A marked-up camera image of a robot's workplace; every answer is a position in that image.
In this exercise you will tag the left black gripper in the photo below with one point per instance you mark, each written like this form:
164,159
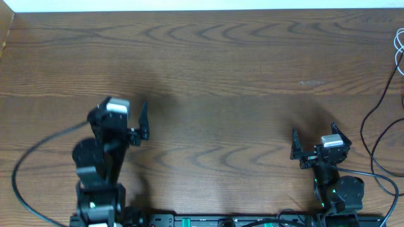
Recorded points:
137,135

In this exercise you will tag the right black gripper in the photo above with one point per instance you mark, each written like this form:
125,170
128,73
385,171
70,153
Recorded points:
297,153

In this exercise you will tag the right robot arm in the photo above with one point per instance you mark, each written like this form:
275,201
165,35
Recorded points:
336,193

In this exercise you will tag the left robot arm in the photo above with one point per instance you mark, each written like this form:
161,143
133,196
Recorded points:
101,199

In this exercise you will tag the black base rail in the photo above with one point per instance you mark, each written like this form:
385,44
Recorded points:
287,220

